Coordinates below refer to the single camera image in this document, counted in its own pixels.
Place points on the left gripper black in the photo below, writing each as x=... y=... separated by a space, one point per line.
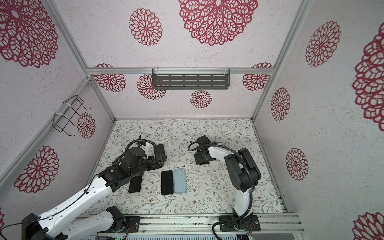
x=160 y=164

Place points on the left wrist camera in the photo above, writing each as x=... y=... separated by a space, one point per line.
x=149 y=149

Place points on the black wire wall rack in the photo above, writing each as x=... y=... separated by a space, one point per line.
x=64 y=117

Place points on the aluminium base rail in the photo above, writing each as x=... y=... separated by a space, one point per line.
x=199 y=224

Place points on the phone in case front left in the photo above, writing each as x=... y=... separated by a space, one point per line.
x=135 y=184

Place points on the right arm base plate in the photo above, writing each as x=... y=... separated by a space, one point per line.
x=247 y=224

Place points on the dark metal wall shelf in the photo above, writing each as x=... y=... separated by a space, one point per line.
x=191 y=80

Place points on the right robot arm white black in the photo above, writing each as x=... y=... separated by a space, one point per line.
x=242 y=169

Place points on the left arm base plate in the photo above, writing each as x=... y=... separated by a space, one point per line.
x=129 y=224

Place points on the black phone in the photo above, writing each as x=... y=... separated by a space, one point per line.
x=167 y=183

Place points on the light blue phone case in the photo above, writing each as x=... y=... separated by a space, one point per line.
x=180 y=181

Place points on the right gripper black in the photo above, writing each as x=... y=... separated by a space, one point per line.
x=197 y=156

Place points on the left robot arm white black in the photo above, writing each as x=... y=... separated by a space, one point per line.
x=60 y=222

